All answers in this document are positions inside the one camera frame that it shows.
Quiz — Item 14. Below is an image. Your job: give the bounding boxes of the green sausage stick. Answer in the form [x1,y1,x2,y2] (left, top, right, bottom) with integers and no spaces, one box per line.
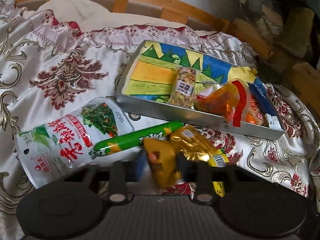
[89,121,184,158]

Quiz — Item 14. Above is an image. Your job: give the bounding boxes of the yellow gold snack packet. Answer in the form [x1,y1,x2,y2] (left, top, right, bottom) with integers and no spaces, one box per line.
[143,125,229,197]

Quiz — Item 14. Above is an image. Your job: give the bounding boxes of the white green pickle pouch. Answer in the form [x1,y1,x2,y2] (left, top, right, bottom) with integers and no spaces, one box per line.
[16,97,134,189]

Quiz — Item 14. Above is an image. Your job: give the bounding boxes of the rice cracker snack packet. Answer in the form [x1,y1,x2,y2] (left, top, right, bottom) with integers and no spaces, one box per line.
[246,95,267,126]

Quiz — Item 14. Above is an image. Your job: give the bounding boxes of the orange snack bag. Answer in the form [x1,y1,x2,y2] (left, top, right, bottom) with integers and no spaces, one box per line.
[195,79,251,127]

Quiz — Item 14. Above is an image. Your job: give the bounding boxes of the nut bar clear packet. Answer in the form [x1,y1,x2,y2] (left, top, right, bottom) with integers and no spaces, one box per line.
[167,67,196,108]

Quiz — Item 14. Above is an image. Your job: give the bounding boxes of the blue white box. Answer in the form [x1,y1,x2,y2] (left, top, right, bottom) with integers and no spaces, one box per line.
[248,83,282,130]

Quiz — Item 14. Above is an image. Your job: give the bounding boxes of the dried meat clear packet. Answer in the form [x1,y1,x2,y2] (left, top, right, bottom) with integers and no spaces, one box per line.
[194,80,223,97]

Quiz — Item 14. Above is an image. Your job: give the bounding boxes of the floral satin bedspread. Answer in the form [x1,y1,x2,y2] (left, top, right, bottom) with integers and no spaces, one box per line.
[1,0,319,239]

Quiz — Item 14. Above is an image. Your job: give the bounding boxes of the white pillow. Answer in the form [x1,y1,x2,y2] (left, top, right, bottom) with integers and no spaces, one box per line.
[29,0,218,40]

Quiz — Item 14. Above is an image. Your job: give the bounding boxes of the olive brown hanging garment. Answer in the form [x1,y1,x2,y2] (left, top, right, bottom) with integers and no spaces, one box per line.
[262,5,319,61]

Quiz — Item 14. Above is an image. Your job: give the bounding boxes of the wooden bed frame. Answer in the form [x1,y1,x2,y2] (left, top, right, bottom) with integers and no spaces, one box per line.
[16,0,274,60]

